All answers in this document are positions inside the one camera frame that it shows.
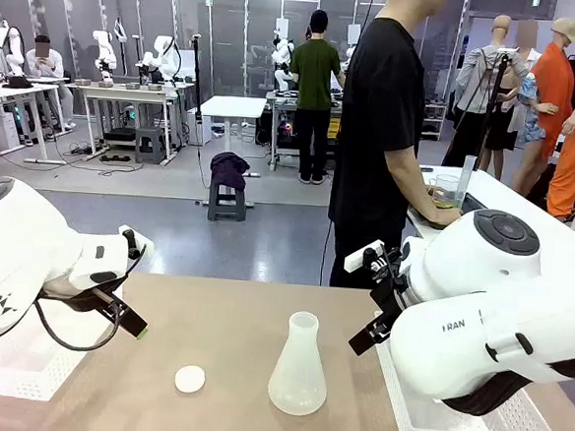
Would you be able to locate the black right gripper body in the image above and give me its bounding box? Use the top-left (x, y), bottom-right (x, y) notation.
top-left (365, 245), bottom-right (422, 334)

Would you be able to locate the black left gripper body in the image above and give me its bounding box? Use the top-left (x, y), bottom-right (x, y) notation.
top-left (37, 279), bottom-right (134, 325)

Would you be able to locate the translucent plastic conical flask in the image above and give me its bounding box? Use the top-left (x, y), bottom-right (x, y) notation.
top-left (266, 309), bottom-right (335, 418)

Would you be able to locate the round white flask cap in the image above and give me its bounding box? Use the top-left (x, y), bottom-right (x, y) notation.
top-left (172, 363), bottom-right (208, 396)

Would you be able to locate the clear beaker with yellow liquid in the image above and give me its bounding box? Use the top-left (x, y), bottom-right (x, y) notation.
top-left (428, 173), bottom-right (464, 210)

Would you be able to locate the clear plastic measuring cylinder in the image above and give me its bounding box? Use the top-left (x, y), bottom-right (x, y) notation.
top-left (455, 154), bottom-right (479, 211)

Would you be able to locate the person's right forearm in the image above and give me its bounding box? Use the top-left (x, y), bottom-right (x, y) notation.
top-left (384, 148), bottom-right (452, 226)

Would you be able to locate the person's right hand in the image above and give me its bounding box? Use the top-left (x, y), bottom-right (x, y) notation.
top-left (427, 207), bottom-right (465, 230)

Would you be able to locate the black tray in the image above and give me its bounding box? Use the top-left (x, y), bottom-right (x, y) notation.
top-left (409, 189), bottom-right (490, 235)

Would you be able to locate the grey step stool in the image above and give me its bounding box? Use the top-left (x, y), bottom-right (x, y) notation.
top-left (206, 182), bottom-right (249, 223)
top-left (132, 125), bottom-right (170, 166)

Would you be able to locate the white side table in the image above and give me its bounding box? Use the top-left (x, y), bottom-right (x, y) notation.
top-left (405, 163), bottom-right (575, 277)

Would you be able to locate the shoe shelf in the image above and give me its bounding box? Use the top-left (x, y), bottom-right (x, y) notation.
top-left (420, 100), bottom-right (447, 142)

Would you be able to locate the dark purple cloth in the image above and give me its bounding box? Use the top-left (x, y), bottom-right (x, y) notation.
top-left (209, 150), bottom-right (251, 192)

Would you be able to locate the person in black T-shirt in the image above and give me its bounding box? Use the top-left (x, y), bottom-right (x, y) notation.
top-left (322, 0), bottom-right (481, 296)

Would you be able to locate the white desk with trays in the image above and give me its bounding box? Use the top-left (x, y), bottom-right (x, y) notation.
top-left (66, 79), bottom-right (184, 167)

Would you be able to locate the mannequin in grey shirt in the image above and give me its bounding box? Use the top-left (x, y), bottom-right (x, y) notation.
top-left (447, 11), bottom-right (535, 182)

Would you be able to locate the person in blue floral dress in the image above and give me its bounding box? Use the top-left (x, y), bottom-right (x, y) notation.
top-left (507, 19), bottom-right (553, 146)

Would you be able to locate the person in green shirt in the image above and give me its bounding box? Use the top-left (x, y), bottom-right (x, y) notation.
top-left (280, 7), bottom-right (348, 186)

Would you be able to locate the white standing desk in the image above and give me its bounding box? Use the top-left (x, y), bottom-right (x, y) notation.
top-left (193, 93), bottom-right (268, 210)

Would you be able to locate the black pole stand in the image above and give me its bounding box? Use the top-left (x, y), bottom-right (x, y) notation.
top-left (183, 33), bottom-right (211, 147)

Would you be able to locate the seated person in white shirt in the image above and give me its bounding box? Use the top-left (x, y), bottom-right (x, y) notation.
top-left (19, 33), bottom-right (82, 148)

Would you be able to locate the mannequin in orange dress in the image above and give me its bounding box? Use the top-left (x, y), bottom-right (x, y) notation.
top-left (510, 14), bottom-right (575, 197)

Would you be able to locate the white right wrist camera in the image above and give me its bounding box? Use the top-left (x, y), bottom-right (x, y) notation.
top-left (343, 237), bottom-right (388, 277)

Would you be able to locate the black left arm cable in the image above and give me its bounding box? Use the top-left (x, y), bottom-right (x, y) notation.
top-left (31, 236), bottom-right (149, 357)

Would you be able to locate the thin black hanging cable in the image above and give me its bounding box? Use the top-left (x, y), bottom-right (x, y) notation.
top-left (319, 222), bottom-right (335, 287)

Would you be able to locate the black camera tripod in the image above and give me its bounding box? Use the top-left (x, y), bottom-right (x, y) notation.
top-left (441, 43), bottom-right (516, 172)

